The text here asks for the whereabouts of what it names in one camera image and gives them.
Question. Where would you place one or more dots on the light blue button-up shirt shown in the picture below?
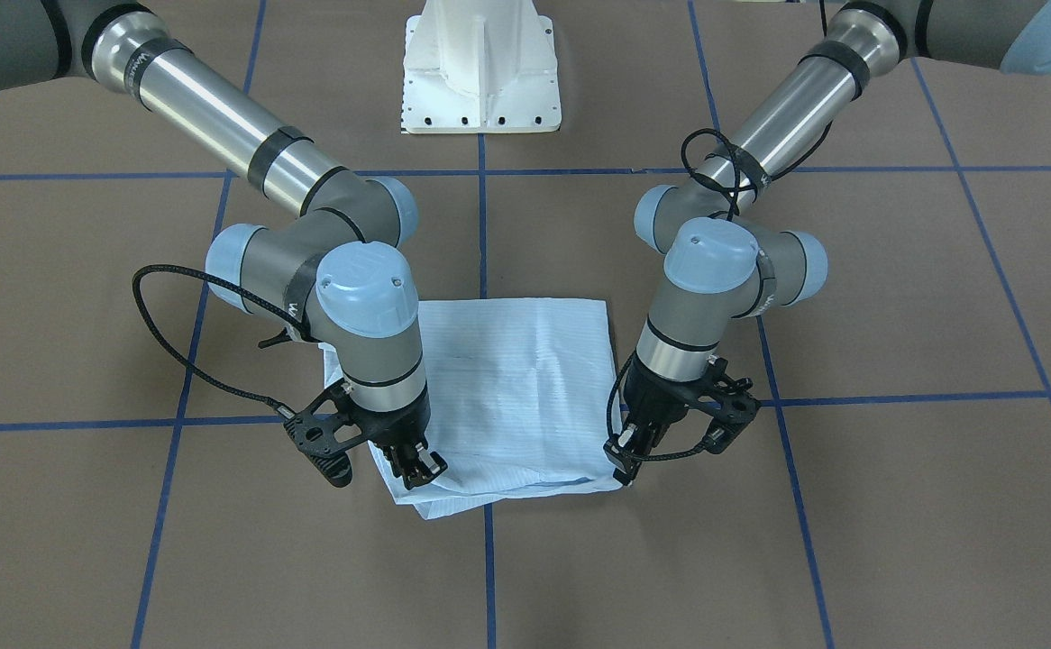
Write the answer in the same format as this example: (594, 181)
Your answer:
(518, 390)

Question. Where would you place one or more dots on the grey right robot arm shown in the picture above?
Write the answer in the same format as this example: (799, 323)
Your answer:
(335, 276)

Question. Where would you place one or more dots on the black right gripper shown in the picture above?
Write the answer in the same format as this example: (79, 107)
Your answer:
(397, 430)

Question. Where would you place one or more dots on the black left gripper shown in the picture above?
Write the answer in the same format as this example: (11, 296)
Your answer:
(650, 402)

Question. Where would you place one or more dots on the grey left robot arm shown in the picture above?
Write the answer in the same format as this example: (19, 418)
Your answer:
(720, 265)

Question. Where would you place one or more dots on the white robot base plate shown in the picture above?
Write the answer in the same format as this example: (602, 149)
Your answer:
(480, 67)

